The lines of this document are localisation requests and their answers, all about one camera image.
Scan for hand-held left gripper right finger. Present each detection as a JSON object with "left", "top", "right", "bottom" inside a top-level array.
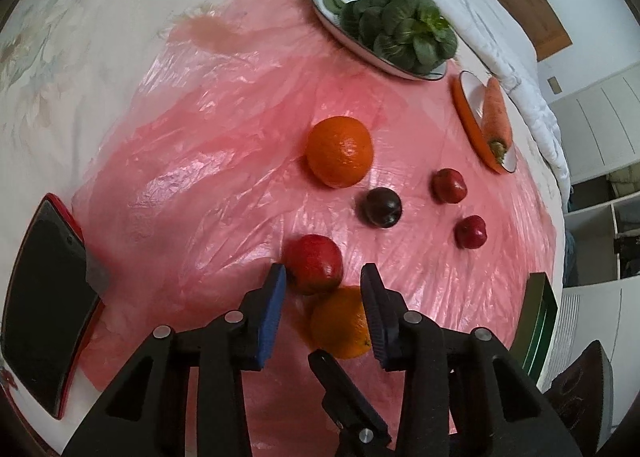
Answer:
[{"left": 360, "top": 263, "right": 583, "bottom": 457}]

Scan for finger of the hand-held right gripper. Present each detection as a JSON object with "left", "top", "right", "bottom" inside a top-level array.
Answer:
[{"left": 307, "top": 349, "right": 396, "bottom": 457}]

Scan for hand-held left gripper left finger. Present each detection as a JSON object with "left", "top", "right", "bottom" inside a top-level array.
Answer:
[{"left": 62, "top": 263, "right": 288, "bottom": 457}]

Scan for orange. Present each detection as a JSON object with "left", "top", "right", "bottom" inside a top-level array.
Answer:
[
  {"left": 306, "top": 116, "right": 374, "bottom": 188},
  {"left": 308, "top": 286, "right": 373, "bottom": 360}
]

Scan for red apple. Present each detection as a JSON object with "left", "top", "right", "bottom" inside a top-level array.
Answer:
[{"left": 282, "top": 234, "right": 345, "bottom": 295}]

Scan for green box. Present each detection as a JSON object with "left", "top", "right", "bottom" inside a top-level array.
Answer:
[{"left": 510, "top": 273, "right": 559, "bottom": 385}]

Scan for dark purple plum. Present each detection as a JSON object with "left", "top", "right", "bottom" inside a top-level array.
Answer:
[{"left": 356, "top": 187, "right": 403, "bottom": 229}]

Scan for red plum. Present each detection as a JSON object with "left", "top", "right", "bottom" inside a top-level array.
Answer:
[
  {"left": 432, "top": 168, "right": 468, "bottom": 204},
  {"left": 454, "top": 215, "right": 488, "bottom": 250}
]

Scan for small white slatted panel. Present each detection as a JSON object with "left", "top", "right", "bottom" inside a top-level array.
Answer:
[{"left": 542, "top": 282, "right": 640, "bottom": 388}]

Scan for dark hanging clothes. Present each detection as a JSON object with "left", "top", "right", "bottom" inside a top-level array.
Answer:
[{"left": 612, "top": 232, "right": 640, "bottom": 280}]

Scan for white open shelf unit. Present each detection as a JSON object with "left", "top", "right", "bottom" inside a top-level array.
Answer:
[{"left": 562, "top": 172, "right": 640, "bottom": 288}]

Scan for pink plastic sheet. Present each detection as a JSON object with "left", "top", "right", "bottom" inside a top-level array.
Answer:
[{"left": 70, "top": 0, "right": 558, "bottom": 438}]

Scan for pale green jacket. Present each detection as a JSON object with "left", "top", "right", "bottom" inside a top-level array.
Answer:
[{"left": 607, "top": 169, "right": 640, "bottom": 198}]

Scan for black panel with red edge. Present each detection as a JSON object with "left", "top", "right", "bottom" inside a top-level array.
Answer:
[{"left": 0, "top": 193, "right": 111, "bottom": 420}]

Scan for carrot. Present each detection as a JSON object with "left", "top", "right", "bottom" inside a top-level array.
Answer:
[{"left": 481, "top": 77, "right": 513, "bottom": 161}]

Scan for orange round plate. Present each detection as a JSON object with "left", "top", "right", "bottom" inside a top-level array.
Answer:
[{"left": 452, "top": 70, "right": 518, "bottom": 175}]

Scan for white wardrobe door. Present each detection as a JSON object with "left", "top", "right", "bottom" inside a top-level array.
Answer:
[{"left": 547, "top": 74, "right": 640, "bottom": 185}]

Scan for green leafy vegetable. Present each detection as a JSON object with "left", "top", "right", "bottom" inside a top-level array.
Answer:
[{"left": 340, "top": 0, "right": 459, "bottom": 75}]

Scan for white duvet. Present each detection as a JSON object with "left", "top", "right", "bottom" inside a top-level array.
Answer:
[{"left": 327, "top": 0, "right": 571, "bottom": 202}]

